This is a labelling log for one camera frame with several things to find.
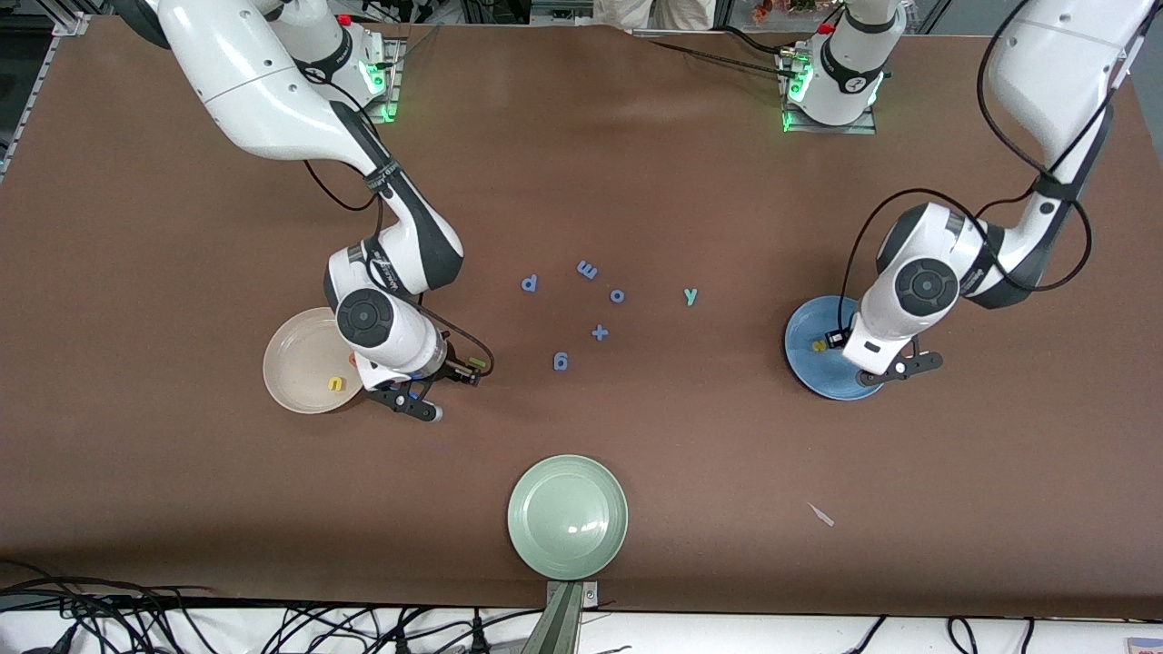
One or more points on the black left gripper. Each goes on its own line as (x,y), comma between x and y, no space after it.
(837,340)

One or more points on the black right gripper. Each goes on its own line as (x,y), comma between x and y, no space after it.
(454,370)

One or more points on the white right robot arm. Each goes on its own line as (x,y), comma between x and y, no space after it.
(254,82)

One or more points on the blue plate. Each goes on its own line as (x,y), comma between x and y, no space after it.
(809,368)

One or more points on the blue foam letter m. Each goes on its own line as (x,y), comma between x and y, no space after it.
(587,270)

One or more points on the beige plate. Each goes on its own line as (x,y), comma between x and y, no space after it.
(295,363)

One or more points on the white tape scrap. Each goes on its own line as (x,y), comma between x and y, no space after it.
(822,516)

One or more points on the green plate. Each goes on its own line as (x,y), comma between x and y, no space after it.
(568,518)

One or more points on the brown table cover sheet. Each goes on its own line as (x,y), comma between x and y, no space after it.
(581,182)

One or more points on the orange plastic items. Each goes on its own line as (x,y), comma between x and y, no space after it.
(781,7)

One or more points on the beige trouser leg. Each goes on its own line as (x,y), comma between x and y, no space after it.
(686,11)
(624,11)

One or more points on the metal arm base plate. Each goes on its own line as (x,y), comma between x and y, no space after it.
(863,129)
(391,113)

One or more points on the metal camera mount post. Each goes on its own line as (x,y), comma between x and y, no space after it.
(556,627)

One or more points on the aluminium frame profile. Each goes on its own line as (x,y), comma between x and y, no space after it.
(71,23)

